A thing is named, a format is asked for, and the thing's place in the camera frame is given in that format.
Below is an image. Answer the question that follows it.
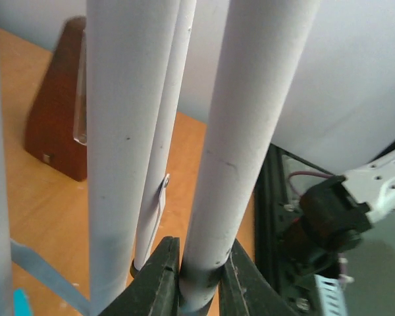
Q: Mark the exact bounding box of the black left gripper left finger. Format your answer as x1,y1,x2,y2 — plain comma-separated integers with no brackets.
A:
100,236,180,316

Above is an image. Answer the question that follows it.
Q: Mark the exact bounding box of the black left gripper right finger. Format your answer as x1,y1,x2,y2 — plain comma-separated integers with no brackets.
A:
219,240,297,316

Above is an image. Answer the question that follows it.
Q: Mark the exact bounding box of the brown wooden metronome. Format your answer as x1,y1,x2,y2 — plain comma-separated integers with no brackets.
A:
24,16,87,182

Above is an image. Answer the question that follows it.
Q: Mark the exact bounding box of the white music stand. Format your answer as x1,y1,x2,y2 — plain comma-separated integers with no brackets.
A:
0,1,320,315

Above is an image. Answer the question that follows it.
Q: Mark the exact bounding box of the clear plastic metronome cover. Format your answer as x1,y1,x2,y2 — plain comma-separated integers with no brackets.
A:
73,31,87,146

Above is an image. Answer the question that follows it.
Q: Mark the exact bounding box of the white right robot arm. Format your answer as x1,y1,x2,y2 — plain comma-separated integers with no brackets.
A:
279,140,395,277

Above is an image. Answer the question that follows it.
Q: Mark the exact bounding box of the black aluminium frame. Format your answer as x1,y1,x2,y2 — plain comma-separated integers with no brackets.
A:
253,128,395,316

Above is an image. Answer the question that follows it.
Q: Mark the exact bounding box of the light blue cable duct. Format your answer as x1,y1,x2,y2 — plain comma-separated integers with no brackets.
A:
315,275,348,316

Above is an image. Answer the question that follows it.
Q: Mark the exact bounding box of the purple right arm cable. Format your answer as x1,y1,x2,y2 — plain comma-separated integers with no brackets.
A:
288,171,333,198

